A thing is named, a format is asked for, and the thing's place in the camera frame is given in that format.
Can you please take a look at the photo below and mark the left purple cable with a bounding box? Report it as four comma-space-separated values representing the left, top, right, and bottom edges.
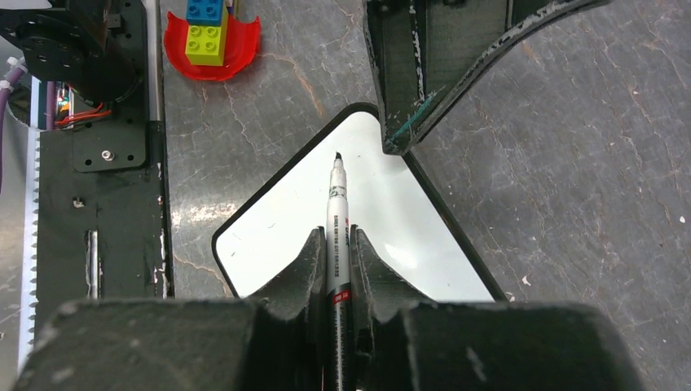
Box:
0, 56, 28, 196

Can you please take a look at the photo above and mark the white whiteboard black frame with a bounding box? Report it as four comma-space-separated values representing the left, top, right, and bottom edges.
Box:
211, 102, 508, 303

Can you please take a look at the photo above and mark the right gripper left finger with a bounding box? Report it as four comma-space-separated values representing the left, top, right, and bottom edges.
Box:
13, 228, 325, 390

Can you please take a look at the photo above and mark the white marker pen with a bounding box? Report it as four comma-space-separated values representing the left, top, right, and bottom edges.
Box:
323, 152, 355, 390

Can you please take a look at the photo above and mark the colourful cube block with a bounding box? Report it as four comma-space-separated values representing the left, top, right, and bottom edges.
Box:
185, 0, 229, 67

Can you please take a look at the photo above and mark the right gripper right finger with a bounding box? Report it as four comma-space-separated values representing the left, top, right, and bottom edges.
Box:
350, 227, 644, 390

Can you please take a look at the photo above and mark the red bowl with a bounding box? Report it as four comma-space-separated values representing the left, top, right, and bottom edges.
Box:
163, 12, 262, 81

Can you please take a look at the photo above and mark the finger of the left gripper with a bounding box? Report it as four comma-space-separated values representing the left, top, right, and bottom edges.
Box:
363, 0, 603, 156

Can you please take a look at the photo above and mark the white slotted cable duct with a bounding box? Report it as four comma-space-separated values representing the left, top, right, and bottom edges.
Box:
17, 77, 46, 371

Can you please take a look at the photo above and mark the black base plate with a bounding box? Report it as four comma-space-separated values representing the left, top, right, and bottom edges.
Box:
34, 1, 174, 327

